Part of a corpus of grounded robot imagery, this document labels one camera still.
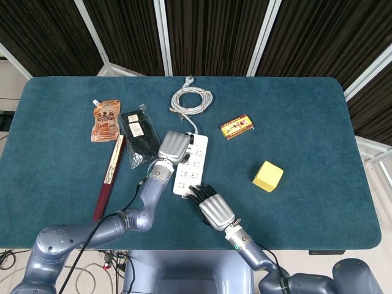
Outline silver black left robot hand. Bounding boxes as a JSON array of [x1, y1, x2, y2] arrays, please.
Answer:
[[157, 130, 197, 165]]

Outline white power strip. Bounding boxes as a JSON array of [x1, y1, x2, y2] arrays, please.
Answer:
[[173, 134, 209, 198]]

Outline yellow red small carton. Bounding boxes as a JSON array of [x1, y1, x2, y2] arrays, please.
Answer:
[[219, 114, 255, 141]]

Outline white power adapter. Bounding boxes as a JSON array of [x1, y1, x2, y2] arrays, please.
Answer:
[[183, 134, 198, 159]]

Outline black item in clear bag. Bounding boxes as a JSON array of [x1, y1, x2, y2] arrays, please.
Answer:
[[118, 104, 164, 170]]

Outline yellow sponge block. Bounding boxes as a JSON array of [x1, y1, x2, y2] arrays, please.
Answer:
[[252, 160, 284, 194]]

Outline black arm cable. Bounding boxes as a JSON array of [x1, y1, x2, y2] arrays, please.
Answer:
[[255, 241, 290, 279], [58, 162, 159, 294]]

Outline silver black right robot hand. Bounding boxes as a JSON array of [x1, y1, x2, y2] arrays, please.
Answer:
[[188, 183, 236, 231]]

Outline orange sauce pouch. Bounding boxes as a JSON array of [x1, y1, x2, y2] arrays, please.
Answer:
[[91, 98, 121, 143]]

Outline blue-grey robot torso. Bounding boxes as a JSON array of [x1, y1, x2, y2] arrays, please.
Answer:
[[122, 249, 255, 294]]

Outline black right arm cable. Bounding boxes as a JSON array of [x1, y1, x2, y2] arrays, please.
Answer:
[[255, 241, 290, 279]]

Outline dark white-framed partition screen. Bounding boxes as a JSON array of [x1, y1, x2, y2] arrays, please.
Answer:
[[0, 0, 392, 145]]

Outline dark red long box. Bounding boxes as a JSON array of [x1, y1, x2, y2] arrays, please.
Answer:
[[92, 134, 127, 223]]

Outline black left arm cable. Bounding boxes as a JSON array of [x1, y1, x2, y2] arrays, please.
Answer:
[[58, 162, 159, 294]]

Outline teal table cloth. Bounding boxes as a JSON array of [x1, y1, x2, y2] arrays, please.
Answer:
[[0, 75, 382, 251]]

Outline white cable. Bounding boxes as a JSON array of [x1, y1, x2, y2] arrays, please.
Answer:
[[169, 75, 214, 135]]

